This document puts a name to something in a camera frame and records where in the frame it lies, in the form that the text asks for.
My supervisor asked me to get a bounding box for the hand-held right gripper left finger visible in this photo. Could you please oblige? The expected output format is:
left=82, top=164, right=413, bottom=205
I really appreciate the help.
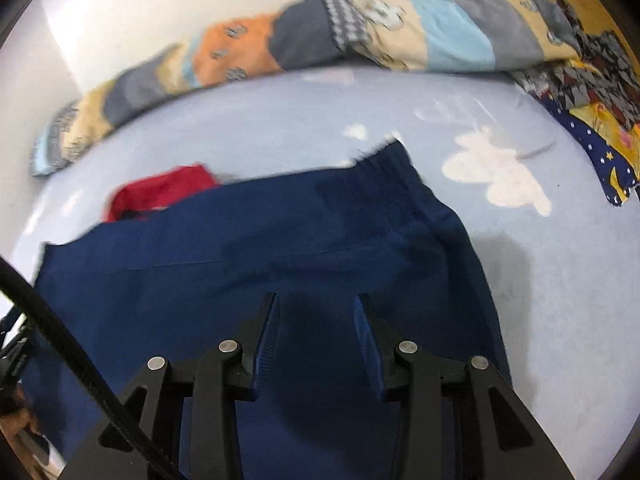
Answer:
left=59, top=292, right=281, bottom=480

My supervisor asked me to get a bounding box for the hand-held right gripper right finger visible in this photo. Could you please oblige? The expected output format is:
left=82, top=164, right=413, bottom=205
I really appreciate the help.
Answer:
left=353, top=293, right=576, bottom=480

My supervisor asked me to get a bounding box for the navy jacket with red collar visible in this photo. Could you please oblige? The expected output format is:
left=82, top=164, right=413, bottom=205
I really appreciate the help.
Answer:
left=22, top=137, right=513, bottom=480

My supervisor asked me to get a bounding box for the person's left hand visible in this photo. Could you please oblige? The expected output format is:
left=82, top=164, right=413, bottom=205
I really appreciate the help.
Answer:
left=0, top=392, right=53, bottom=478

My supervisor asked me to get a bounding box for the light blue cloud bed sheet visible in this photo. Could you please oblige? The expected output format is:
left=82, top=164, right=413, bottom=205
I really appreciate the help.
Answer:
left=10, top=67, right=640, bottom=480

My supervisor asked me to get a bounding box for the navy yellow star cloth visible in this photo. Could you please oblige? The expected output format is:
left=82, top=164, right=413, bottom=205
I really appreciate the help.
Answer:
left=540, top=100, right=640, bottom=209

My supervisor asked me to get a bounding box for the striped patchwork rolled quilt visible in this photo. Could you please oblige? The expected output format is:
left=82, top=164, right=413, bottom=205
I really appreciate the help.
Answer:
left=31, top=0, right=583, bottom=177

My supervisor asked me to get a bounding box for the grey red patterned cloth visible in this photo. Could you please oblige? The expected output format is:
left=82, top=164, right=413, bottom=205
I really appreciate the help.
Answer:
left=510, top=0, right=640, bottom=128

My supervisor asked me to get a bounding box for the black cable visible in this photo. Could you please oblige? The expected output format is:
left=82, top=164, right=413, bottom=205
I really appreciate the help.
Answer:
left=0, top=257, right=187, bottom=480

